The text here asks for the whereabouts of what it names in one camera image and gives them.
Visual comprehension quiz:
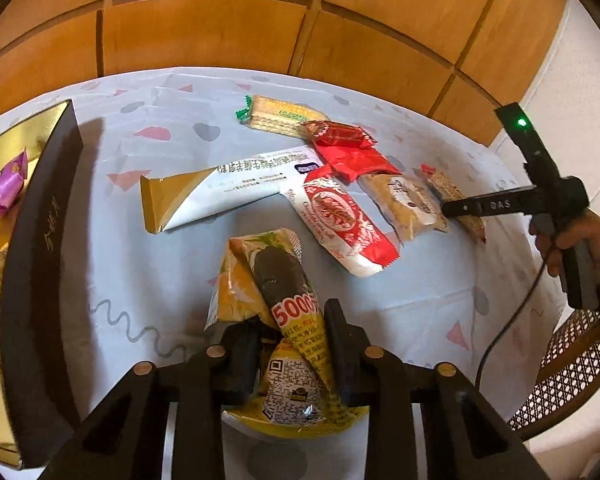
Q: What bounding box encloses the brown sesame bar packet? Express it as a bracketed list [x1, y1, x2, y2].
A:
[420, 164, 487, 245]

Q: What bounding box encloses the wicker chair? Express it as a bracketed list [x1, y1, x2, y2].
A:
[505, 307, 600, 441]

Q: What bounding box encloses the black cable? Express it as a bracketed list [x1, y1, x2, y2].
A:
[475, 255, 553, 391]

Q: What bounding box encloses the patterned red snack packet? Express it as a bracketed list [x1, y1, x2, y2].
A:
[300, 120, 378, 150]

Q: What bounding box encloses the beige cookie packet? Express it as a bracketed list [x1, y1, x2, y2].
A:
[357, 172, 451, 246]

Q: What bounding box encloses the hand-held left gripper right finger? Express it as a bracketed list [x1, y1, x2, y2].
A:
[324, 299, 551, 480]

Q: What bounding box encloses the pale patterned tablecloth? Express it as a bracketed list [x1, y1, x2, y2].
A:
[0, 67, 581, 480]

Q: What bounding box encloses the purple wrapped candy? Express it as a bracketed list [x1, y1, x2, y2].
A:
[0, 149, 29, 222]

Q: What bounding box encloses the yellow chocolate bar snack packet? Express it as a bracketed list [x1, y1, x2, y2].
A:
[203, 227, 371, 435]

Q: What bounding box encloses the cracker packet with green ends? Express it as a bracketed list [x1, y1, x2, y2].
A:
[236, 94, 331, 140]

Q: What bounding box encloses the long gold and white packet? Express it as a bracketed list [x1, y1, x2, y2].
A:
[140, 145, 326, 235]

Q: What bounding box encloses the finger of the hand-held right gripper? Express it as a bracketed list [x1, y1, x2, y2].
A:
[440, 186, 536, 219]

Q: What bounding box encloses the plain red snack packet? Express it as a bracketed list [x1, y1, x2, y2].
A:
[312, 145, 403, 183]

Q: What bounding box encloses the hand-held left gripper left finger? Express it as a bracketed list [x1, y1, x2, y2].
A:
[37, 317, 263, 480]

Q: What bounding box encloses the red and white pastry packet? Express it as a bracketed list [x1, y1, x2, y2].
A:
[285, 167, 400, 279]

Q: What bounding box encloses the black and gold gift box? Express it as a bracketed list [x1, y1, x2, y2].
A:
[0, 99, 84, 471]

